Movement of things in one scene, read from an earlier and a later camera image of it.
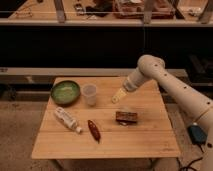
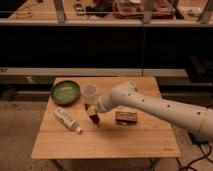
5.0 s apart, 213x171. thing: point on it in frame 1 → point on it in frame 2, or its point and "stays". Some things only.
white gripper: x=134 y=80 → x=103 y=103
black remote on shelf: x=79 y=9 stays
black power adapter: x=196 y=134 stays
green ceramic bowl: x=65 y=92 stays
